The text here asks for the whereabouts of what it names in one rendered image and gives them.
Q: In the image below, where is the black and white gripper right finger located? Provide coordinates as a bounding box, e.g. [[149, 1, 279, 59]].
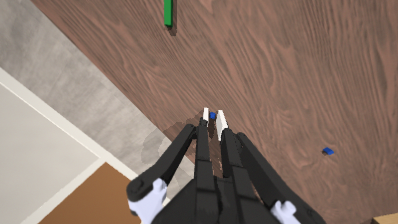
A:
[[216, 110, 326, 224]]

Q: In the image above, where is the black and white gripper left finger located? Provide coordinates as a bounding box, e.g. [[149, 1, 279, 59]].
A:
[[126, 107, 219, 224]]

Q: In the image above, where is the green rod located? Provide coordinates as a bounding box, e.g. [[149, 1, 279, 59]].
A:
[[164, 0, 173, 27]]

